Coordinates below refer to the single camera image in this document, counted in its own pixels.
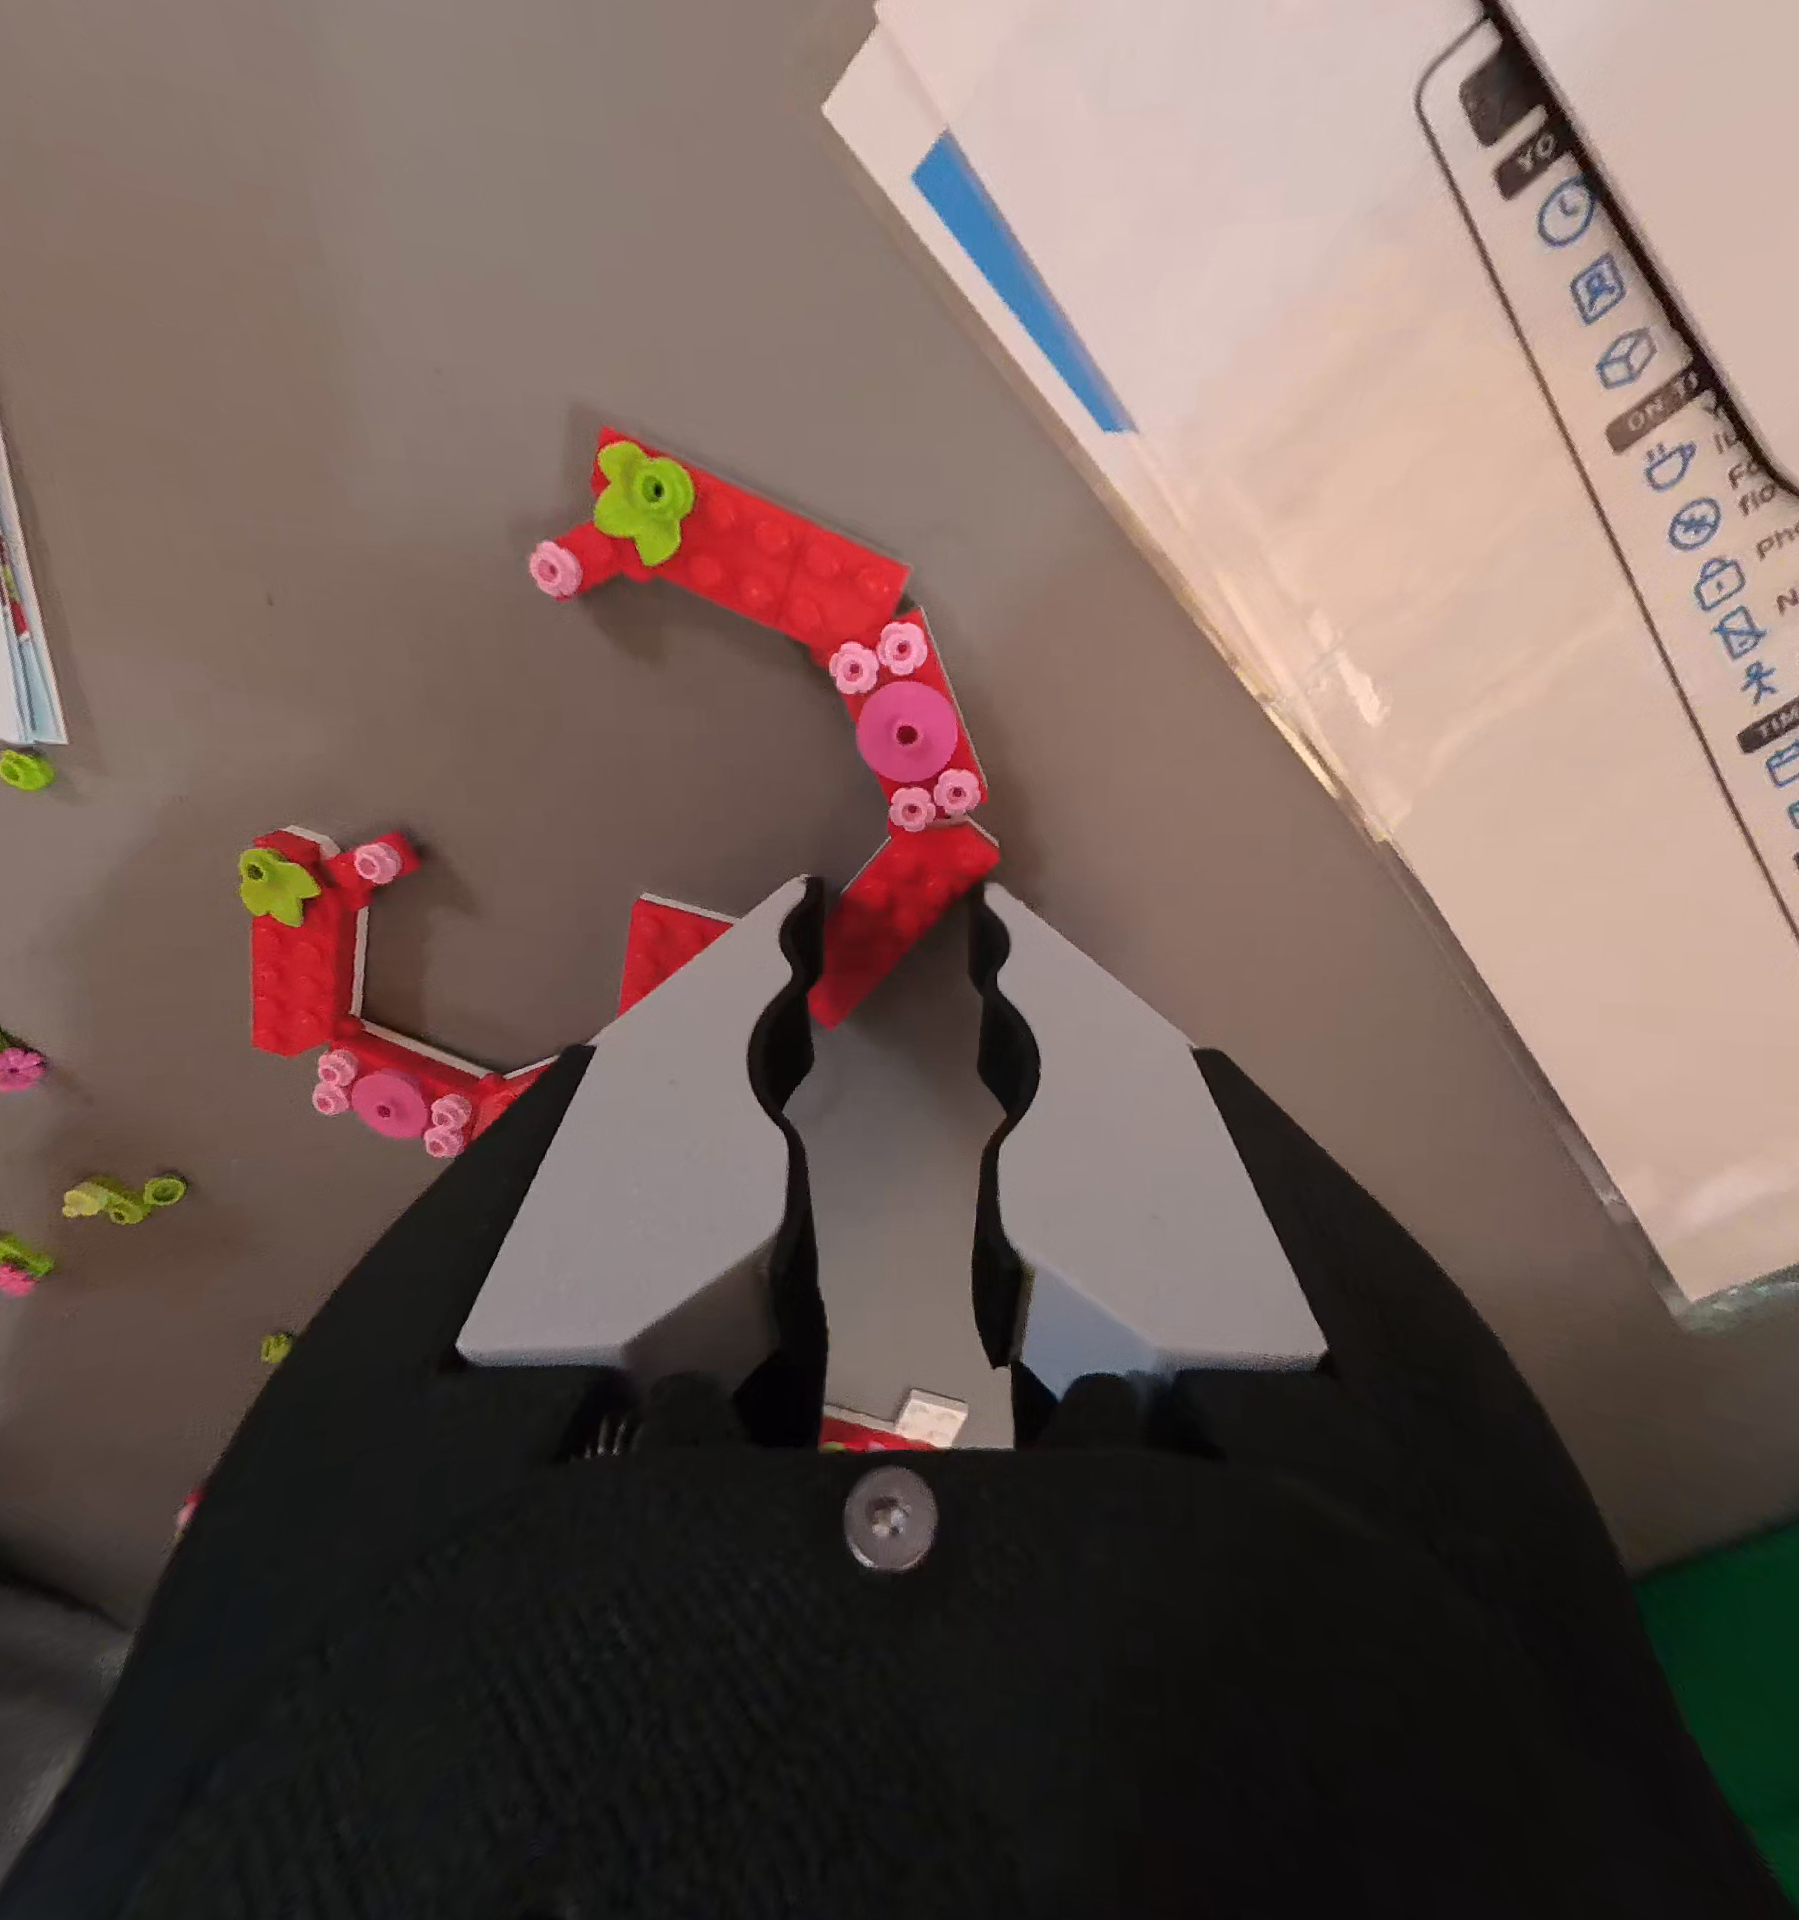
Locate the red lego arc with large leaf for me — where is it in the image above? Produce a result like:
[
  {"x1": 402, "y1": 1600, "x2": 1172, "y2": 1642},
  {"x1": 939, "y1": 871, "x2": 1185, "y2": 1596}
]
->
[{"x1": 527, "y1": 427, "x2": 1003, "y2": 1033}]

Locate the white sheet with blue stripe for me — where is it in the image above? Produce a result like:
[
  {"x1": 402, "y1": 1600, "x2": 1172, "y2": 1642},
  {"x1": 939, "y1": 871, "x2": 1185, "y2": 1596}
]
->
[{"x1": 821, "y1": 29, "x2": 1187, "y2": 454}]

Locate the red lego arc with white edge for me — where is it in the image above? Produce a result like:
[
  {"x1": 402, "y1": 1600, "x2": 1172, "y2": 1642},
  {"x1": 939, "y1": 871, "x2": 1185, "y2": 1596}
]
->
[{"x1": 237, "y1": 825, "x2": 740, "y2": 1160}]

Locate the laminated instruction sheet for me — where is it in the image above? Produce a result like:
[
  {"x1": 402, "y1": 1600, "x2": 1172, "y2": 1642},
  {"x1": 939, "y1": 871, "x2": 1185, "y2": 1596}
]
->
[{"x1": 869, "y1": 0, "x2": 1799, "y2": 1307}]

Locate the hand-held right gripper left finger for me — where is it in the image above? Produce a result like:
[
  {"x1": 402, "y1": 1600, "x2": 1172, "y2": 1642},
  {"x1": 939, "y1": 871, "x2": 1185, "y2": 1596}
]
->
[{"x1": 452, "y1": 875, "x2": 829, "y2": 1453}]

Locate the green plastic bin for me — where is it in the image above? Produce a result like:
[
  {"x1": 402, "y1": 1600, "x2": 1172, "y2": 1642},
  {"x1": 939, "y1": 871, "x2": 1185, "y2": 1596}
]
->
[{"x1": 1626, "y1": 1500, "x2": 1799, "y2": 1920}]

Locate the white rounded panel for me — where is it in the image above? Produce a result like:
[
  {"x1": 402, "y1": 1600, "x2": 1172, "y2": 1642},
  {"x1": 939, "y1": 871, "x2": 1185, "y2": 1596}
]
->
[{"x1": 1492, "y1": 0, "x2": 1799, "y2": 511}]

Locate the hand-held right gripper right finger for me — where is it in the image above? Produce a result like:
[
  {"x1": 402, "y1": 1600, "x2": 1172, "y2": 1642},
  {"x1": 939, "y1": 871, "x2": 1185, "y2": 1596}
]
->
[{"x1": 967, "y1": 881, "x2": 1332, "y2": 1450}]

